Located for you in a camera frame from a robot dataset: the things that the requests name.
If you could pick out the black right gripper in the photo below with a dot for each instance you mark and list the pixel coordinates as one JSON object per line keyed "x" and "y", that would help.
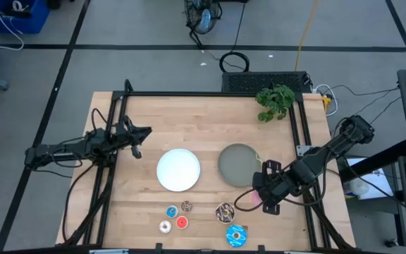
{"x": 280, "y": 185}

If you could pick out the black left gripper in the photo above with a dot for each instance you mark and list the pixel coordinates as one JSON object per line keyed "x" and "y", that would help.
{"x": 125, "y": 135}

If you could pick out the large pink frosted donut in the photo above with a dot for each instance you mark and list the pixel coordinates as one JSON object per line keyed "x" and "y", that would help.
{"x": 256, "y": 197}

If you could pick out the large chocolate drizzle donut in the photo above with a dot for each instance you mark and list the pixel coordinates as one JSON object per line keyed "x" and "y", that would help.
{"x": 220, "y": 213}

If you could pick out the large blue frosted donut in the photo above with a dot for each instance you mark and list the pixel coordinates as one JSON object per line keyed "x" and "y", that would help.
{"x": 232, "y": 240}

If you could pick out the small blue frosted donut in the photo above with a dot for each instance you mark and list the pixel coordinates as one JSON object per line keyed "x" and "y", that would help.
{"x": 172, "y": 211}

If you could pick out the small red frosted donut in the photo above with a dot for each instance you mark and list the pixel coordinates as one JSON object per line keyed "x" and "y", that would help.
{"x": 182, "y": 222}

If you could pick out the small white sprinkle donut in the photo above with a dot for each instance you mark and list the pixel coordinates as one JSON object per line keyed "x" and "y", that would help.
{"x": 162, "y": 225}

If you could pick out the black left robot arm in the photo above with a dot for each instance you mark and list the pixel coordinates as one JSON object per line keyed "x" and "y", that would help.
{"x": 65, "y": 150}

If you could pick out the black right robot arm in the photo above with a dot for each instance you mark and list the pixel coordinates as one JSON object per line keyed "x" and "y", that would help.
{"x": 330, "y": 148}

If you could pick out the olive grey round plate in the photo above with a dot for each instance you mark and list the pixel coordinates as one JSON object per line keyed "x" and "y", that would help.
{"x": 236, "y": 164}

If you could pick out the white round plate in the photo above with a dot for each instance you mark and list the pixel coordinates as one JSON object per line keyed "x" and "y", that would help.
{"x": 178, "y": 170}

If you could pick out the small chocolate sprinkle donut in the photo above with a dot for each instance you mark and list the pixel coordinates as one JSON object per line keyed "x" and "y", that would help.
{"x": 184, "y": 204}

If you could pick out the green leafy plant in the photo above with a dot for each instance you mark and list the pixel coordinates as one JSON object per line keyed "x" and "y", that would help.
{"x": 275, "y": 100}

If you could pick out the black perforated equipment case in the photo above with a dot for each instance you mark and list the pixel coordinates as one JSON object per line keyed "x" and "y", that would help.
{"x": 264, "y": 82}

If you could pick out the white paper sheet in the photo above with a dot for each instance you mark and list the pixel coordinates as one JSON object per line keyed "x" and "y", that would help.
{"x": 379, "y": 176}

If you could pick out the black desk beam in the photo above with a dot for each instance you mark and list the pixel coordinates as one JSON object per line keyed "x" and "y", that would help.
{"x": 375, "y": 158}

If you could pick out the black floor fan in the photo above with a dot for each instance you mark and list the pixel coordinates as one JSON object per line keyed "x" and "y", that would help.
{"x": 203, "y": 17}

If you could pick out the large blue storage bin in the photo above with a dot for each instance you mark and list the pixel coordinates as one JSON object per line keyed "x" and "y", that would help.
{"x": 12, "y": 23}

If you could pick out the black frame bracket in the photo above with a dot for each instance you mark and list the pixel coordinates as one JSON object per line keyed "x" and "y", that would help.
{"x": 159, "y": 247}
{"x": 261, "y": 248}

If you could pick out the silver metal bracket plate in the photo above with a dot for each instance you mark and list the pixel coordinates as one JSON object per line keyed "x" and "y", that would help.
{"x": 301, "y": 150}

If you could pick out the black metal table frame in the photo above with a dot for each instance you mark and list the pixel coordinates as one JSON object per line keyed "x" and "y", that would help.
{"x": 206, "y": 94}

